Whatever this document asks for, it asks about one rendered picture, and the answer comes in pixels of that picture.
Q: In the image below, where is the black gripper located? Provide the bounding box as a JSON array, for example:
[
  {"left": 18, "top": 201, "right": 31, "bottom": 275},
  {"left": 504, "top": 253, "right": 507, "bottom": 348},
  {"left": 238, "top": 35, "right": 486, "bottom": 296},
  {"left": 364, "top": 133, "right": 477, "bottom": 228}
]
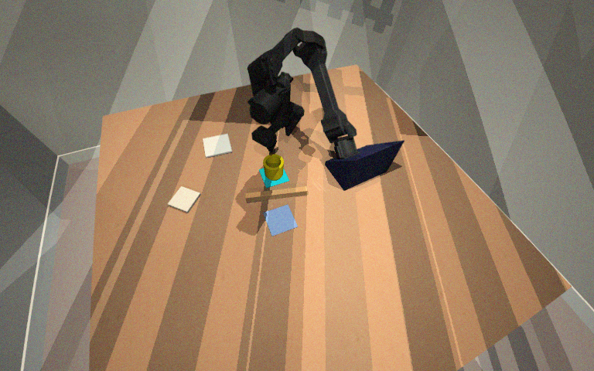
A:
[{"left": 251, "top": 101, "right": 305, "bottom": 152}]

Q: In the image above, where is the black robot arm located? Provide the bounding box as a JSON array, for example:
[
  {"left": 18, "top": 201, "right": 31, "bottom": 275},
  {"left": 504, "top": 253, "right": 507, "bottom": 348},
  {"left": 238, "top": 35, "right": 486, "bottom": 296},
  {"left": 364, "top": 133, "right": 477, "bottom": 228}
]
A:
[{"left": 247, "top": 28, "right": 360, "bottom": 159}]

